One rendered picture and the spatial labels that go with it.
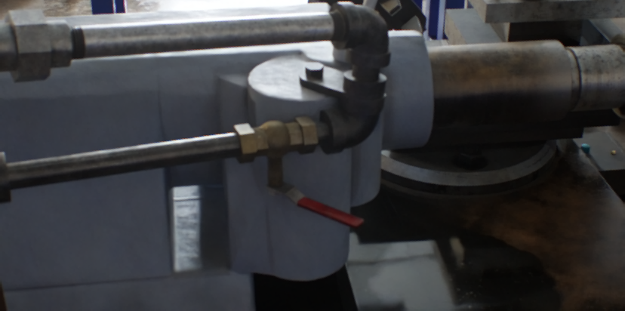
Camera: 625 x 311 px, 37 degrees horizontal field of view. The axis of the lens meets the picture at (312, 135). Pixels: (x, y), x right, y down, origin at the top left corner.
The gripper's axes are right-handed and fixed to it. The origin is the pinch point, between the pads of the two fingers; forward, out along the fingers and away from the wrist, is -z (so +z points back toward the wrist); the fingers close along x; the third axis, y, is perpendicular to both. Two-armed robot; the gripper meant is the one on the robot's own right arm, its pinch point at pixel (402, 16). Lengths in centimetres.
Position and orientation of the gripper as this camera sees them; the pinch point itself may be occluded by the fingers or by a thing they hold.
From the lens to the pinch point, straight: 157.1
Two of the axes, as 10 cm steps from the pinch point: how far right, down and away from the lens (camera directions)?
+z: -1.4, -4.8, 8.7
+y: 7.6, -6.1, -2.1
